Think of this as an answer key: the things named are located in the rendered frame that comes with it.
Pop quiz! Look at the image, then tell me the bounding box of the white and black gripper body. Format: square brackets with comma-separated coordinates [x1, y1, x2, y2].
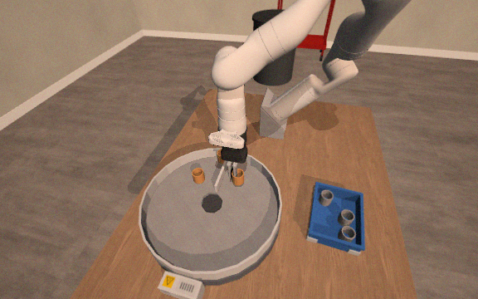
[208, 113, 247, 164]

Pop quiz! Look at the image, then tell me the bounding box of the blue crate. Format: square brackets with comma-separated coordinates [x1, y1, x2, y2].
[306, 183, 365, 256]

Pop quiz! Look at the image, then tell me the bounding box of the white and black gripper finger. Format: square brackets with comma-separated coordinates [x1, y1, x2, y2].
[232, 162, 238, 177]
[227, 161, 233, 179]

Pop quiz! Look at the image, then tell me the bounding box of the grey metal sleeve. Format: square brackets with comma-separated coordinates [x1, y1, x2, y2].
[319, 190, 334, 206]
[338, 226, 356, 243]
[338, 209, 354, 226]

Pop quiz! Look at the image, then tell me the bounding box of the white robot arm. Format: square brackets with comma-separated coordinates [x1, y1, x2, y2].
[212, 0, 412, 121]

